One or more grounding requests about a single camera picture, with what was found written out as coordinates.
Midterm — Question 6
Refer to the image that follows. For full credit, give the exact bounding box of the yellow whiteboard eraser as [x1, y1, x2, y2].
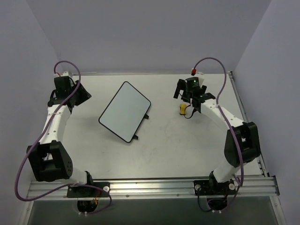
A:
[180, 104, 187, 116]

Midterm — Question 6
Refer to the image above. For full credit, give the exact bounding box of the small black-framed whiteboard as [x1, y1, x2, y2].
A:
[98, 81, 151, 143]

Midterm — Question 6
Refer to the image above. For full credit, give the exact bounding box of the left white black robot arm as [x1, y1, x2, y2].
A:
[29, 75, 95, 196]

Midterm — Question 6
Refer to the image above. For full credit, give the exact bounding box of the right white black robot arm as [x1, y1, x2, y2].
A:
[173, 77, 261, 194]

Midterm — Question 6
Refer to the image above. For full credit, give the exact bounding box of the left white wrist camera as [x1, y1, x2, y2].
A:
[53, 71, 72, 78]

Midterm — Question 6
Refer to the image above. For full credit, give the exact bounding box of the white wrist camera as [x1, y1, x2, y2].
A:
[53, 71, 72, 78]
[191, 68, 204, 83]

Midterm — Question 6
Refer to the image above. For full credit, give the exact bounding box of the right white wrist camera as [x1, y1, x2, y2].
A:
[191, 68, 204, 83]

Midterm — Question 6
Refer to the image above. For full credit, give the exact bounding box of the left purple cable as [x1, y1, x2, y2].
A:
[15, 60, 113, 214]

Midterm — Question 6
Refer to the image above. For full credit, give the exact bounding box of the aluminium right side rail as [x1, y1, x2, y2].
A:
[228, 71, 270, 177]

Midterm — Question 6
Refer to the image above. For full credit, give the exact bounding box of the aluminium rail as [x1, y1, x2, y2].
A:
[228, 71, 270, 177]
[25, 176, 280, 200]

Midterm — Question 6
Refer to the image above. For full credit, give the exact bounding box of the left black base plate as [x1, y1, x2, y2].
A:
[67, 181, 110, 198]

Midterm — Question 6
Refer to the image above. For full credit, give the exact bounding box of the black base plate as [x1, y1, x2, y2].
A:
[193, 180, 236, 196]
[67, 181, 110, 198]

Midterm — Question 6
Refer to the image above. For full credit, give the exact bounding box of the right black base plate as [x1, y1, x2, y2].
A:
[193, 180, 236, 196]

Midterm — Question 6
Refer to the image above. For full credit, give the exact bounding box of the aluminium front rail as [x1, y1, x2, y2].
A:
[25, 176, 280, 200]

